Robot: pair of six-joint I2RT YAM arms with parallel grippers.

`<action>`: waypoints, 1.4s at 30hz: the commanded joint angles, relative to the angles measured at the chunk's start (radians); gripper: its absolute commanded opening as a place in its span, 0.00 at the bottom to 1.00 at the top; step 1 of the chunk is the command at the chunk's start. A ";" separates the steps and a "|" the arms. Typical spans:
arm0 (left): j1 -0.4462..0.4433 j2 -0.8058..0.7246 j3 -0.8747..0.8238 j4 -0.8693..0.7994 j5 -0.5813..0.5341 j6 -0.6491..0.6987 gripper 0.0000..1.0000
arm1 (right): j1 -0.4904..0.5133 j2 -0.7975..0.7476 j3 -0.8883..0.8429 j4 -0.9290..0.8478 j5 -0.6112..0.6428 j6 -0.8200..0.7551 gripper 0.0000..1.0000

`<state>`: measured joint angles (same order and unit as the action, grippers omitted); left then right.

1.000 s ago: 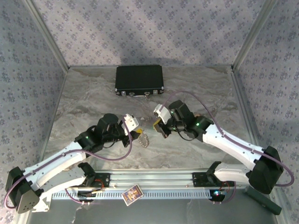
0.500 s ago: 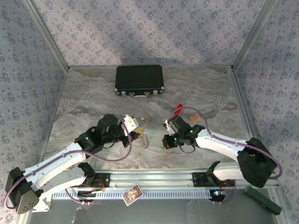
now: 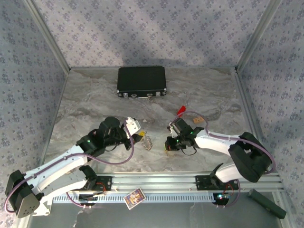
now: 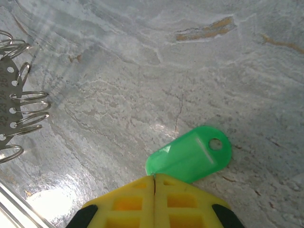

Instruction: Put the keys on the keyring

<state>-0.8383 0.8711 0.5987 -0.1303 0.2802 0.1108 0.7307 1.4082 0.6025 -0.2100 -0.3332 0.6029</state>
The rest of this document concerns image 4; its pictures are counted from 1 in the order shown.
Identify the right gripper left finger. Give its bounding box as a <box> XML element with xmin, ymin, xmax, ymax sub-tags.
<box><xmin>72</xmin><ymin>177</ymin><xmax>155</xmax><ymax>228</ymax></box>

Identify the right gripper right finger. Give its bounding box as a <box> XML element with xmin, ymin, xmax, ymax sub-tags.
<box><xmin>154</xmin><ymin>174</ymin><xmax>246</xmax><ymax>228</ymax></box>

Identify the green plastic key tag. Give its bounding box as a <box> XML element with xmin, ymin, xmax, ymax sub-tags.
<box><xmin>145</xmin><ymin>125</ymin><xmax>232</xmax><ymax>184</ymax></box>

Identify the metal keyring plate with rings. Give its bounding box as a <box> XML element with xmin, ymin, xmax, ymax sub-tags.
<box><xmin>0</xmin><ymin>30</ymin><xmax>50</xmax><ymax>164</ymax></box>

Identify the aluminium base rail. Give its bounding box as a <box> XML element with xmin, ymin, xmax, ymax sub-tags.
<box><xmin>0</xmin><ymin>182</ymin><xmax>57</xmax><ymax>228</ymax></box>

